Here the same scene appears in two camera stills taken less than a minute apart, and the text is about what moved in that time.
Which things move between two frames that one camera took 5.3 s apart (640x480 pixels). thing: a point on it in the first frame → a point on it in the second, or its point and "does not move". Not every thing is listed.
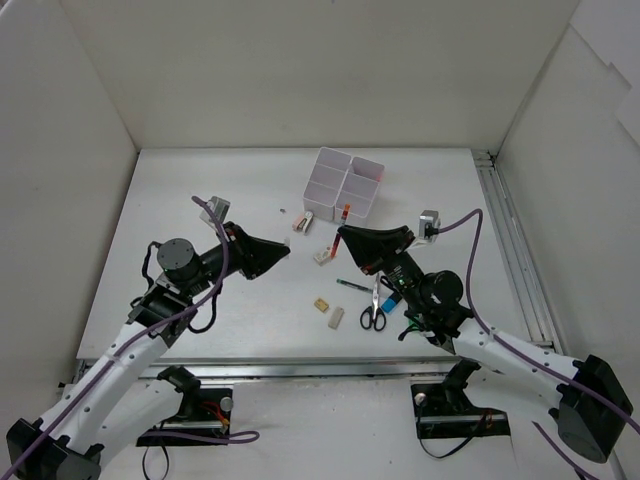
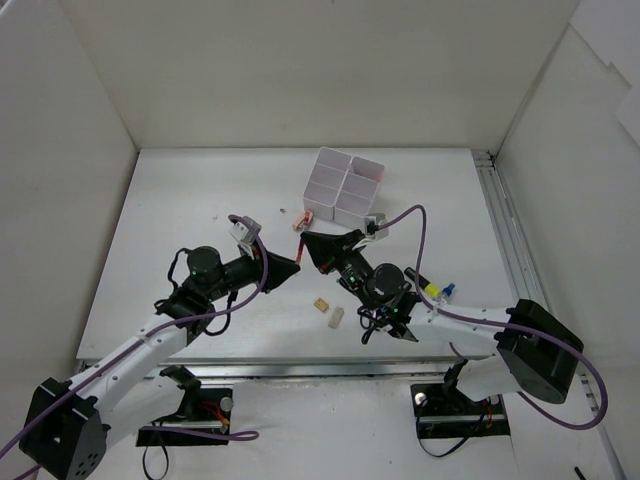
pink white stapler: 303,222 does not move
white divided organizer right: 359,188 does not move
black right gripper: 395,248 → 335,252
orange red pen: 343,221 → 300,250
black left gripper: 242,251 → 265,272
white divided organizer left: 320,195 does not move
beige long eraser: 336,318 does not move
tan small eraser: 321,305 does not move
